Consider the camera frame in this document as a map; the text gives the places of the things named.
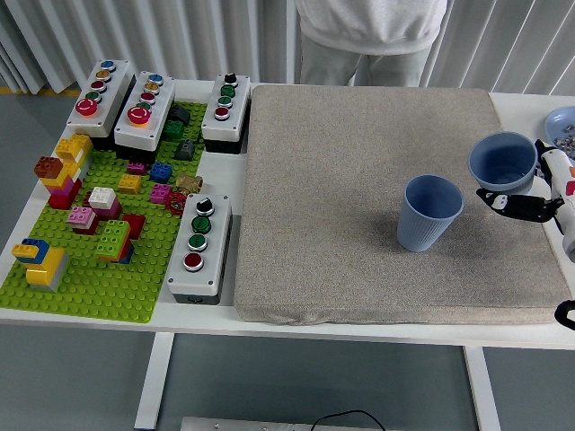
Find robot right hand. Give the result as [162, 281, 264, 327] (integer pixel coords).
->
[474, 137, 575, 264]

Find blue ribbed cup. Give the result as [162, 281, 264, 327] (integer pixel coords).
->
[395, 173, 464, 253]
[467, 131, 539, 195]

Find pile of metal nuts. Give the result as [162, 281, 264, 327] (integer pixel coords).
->
[554, 128, 575, 156]

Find blue plate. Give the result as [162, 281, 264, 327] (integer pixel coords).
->
[544, 105, 575, 156]

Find grey-brown fabric mat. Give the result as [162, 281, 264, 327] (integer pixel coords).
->
[233, 84, 574, 325]

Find white table leg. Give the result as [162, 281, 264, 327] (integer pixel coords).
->
[463, 345, 502, 431]
[133, 331, 175, 430]

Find person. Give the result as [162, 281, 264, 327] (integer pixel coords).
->
[294, 0, 449, 87]

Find brass valve red handwheel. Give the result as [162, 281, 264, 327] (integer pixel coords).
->
[164, 172, 204, 215]

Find blue toy brick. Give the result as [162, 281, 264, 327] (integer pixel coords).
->
[149, 162, 173, 183]

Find white vertical blinds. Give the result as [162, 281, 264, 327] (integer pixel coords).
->
[0, 0, 575, 96]

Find five-button control box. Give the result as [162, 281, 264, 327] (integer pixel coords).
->
[113, 70, 177, 161]
[66, 58, 136, 140]

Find red sloped toy brick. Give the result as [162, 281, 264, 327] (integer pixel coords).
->
[121, 214, 146, 239]

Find yellow toy brick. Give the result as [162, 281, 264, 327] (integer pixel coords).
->
[118, 173, 143, 195]

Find green orange blue brick stack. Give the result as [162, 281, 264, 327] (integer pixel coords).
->
[94, 219, 135, 264]

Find white brick on maroon stack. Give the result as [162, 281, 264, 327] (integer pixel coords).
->
[88, 187, 122, 221]

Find pink brick on red stack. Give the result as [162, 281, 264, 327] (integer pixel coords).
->
[66, 206, 99, 235]

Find green studded baseplate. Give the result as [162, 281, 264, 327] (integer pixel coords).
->
[0, 101, 208, 324]

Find yellow white grey brick stack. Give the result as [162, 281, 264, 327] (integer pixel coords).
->
[54, 133, 94, 180]

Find brown yellow pink red brick tower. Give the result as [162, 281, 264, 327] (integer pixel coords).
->
[33, 155, 83, 211]

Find yellow blue brick duck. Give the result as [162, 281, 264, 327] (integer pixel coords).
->
[11, 238, 69, 293]

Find black cable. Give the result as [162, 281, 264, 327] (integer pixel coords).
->
[312, 409, 386, 431]

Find four-control selector switch box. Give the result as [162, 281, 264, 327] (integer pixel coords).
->
[200, 73, 252, 154]
[166, 192, 234, 306]

